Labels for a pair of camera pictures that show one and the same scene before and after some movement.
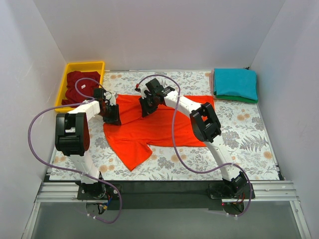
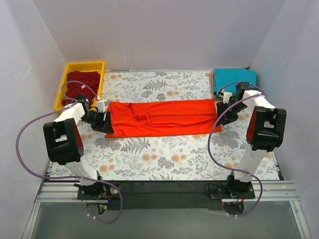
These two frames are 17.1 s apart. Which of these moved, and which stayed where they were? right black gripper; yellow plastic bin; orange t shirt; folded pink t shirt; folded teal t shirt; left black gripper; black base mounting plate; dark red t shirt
Moved: orange t shirt; right black gripper; left black gripper
Stayed: black base mounting plate; dark red t shirt; yellow plastic bin; folded teal t shirt; folded pink t shirt
